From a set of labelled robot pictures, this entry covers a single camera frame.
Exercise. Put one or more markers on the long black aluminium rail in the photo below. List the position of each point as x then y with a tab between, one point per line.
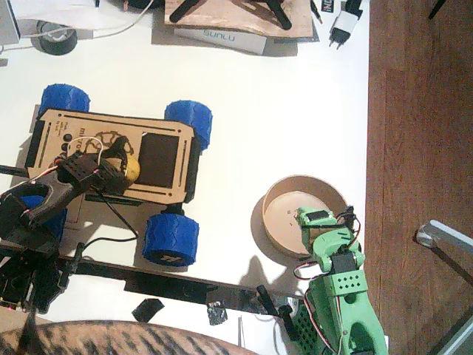
177	290

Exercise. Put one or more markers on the white SUNLU box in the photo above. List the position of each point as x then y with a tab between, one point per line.
251	44

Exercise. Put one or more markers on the small yellow potato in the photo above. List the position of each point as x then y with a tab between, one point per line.
133	170

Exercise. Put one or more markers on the thin black rod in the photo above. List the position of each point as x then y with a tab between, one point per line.
11	170

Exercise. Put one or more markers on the black plastic scrap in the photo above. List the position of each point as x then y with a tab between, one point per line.
148	310

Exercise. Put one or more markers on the blue rover wheel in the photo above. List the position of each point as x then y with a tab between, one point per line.
61	223
190	124
170	236
66	98

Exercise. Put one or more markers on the black label card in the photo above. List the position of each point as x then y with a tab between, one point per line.
327	5

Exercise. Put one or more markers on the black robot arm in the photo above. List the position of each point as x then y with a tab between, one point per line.
15	229

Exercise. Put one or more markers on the white black power adapter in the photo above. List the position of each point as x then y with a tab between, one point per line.
345	22

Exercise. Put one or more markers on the black tape roll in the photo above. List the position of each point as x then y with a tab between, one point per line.
55	47

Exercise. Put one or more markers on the black round object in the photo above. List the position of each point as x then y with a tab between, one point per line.
144	3

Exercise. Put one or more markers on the white paper sheet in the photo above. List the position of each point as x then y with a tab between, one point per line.
55	13

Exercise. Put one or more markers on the black stick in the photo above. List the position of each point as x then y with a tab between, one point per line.
436	10

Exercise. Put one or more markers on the grey metal bar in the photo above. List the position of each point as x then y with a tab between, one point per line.
462	340

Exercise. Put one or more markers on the dark crumpled foil piece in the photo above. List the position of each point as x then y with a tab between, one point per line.
217	313

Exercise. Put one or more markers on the black spring clamp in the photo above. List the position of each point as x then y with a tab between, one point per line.
265	296

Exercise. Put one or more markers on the grey metal leg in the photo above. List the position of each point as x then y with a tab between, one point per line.
443	233

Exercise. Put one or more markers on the brown paper bowl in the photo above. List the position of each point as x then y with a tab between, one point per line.
284	207

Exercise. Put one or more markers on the grey box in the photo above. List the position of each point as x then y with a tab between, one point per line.
7	22

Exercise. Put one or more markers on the green arm wrist camera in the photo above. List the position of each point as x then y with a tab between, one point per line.
347	218

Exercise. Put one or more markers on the brown striped fabric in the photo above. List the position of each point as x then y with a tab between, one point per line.
111	338

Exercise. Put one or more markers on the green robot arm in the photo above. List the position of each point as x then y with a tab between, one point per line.
347	284

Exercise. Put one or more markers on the wooden board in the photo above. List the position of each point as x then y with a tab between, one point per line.
229	18

